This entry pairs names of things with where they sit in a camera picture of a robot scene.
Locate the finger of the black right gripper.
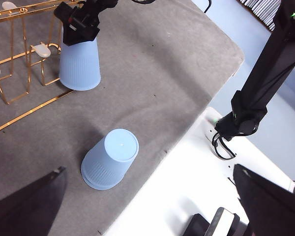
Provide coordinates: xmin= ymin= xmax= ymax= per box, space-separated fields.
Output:
xmin=63 ymin=29 xmax=100 ymax=47

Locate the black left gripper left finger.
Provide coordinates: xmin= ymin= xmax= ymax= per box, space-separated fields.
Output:
xmin=0 ymin=166 xmax=67 ymax=236

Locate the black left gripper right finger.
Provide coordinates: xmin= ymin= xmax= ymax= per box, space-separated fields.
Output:
xmin=233 ymin=164 xmax=295 ymax=236

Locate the blue ribbed plastic cup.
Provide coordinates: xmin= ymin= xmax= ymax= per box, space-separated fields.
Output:
xmin=81 ymin=171 xmax=123 ymax=191
xmin=81 ymin=128 xmax=140 ymax=188
xmin=59 ymin=36 xmax=102 ymax=91

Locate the striped grey panel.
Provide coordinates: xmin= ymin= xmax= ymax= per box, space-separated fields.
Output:
xmin=239 ymin=0 xmax=283 ymax=31

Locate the gold wire cup holder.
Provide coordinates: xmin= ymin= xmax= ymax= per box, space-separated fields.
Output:
xmin=0 ymin=0 xmax=86 ymax=134

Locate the black looped cable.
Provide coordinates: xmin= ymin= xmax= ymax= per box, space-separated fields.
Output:
xmin=211 ymin=131 xmax=237 ymax=161

